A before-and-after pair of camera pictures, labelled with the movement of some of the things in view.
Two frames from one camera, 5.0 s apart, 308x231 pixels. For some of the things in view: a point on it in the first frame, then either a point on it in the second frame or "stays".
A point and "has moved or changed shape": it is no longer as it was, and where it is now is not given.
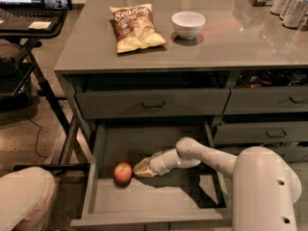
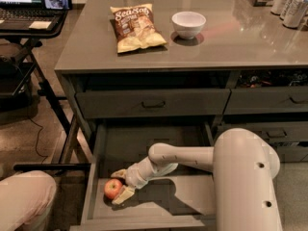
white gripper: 157,165 → 134,177
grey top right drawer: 268,100 stays
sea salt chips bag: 135,28 stays
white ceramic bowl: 188,24 stays
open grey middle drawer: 192,197 stays
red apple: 122,173 has moved or changed shape
